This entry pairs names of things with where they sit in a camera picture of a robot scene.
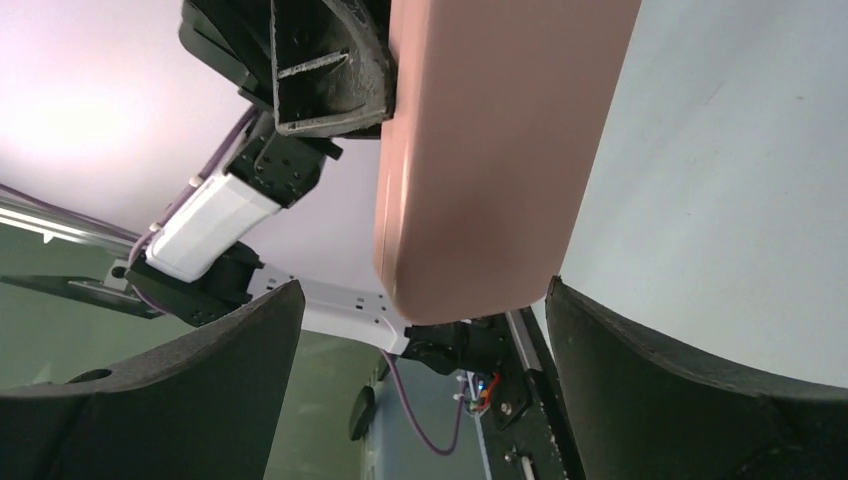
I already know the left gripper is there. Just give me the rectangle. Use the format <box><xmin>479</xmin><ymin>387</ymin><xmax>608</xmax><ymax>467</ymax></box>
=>
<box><xmin>178</xmin><ymin>0</ymin><xmax>397</xmax><ymax>138</ymax></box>

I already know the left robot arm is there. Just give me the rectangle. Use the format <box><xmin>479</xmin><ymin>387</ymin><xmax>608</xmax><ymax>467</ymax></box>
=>
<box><xmin>127</xmin><ymin>1</ymin><xmax>397</xmax><ymax>327</ymax></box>

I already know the aluminium frame rail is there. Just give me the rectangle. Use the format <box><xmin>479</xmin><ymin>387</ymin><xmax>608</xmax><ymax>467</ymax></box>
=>
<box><xmin>1</xmin><ymin>197</ymin><xmax>135</xmax><ymax>257</ymax></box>

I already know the pink glasses case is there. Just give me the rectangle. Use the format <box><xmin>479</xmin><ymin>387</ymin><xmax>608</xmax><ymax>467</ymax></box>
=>
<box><xmin>374</xmin><ymin>0</ymin><xmax>640</xmax><ymax>325</ymax></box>

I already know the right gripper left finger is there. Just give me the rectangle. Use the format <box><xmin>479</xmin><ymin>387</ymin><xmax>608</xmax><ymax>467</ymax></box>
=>
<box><xmin>1</xmin><ymin>280</ymin><xmax>305</xmax><ymax>479</ymax></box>

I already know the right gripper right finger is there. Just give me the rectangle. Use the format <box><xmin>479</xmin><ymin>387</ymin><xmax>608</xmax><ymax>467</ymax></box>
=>
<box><xmin>545</xmin><ymin>278</ymin><xmax>847</xmax><ymax>479</ymax></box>

